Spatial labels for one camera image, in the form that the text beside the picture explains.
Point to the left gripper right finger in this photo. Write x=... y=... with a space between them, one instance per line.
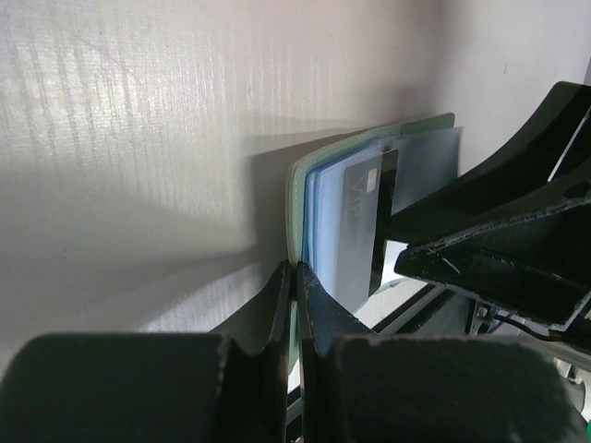
x=359 y=386

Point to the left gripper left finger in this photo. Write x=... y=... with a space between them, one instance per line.
x=227 y=385

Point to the green leather card holder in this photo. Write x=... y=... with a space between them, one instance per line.
x=428 y=155

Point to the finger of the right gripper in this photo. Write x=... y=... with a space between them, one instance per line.
x=531 y=257
x=521 y=165

